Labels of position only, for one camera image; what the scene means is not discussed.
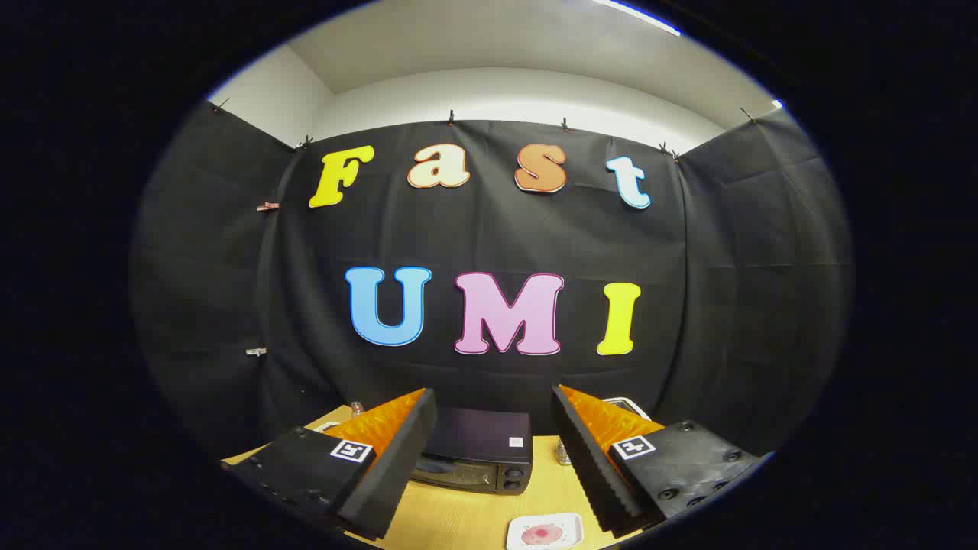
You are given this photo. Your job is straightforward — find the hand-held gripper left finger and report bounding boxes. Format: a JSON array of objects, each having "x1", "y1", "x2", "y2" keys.
[{"x1": 222, "y1": 387, "x2": 438, "y2": 542}]

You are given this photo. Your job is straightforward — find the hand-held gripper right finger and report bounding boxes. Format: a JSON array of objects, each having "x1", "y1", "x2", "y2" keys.
[{"x1": 551, "y1": 384, "x2": 765, "y2": 538}]

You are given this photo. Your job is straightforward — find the white square plate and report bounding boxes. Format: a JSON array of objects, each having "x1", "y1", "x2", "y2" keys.
[{"x1": 506, "y1": 513, "x2": 585, "y2": 550}]

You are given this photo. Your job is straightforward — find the black toaster oven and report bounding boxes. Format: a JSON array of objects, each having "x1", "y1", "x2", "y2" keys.
[{"x1": 409, "y1": 407, "x2": 533, "y2": 496}]

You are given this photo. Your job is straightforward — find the white bread toaster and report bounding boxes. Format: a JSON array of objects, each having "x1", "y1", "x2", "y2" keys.
[{"x1": 601, "y1": 396, "x2": 652, "y2": 422}]

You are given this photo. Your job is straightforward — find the black backdrop cloth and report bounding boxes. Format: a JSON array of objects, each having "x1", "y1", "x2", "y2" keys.
[{"x1": 131, "y1": 99, "x2": 853, "y2": 463}]

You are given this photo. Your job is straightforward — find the row of dark cloth clips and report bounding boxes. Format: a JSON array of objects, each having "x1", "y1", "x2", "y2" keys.
[{"x1": 210, "y1": 98, "x2": 759, "y2": 163}]

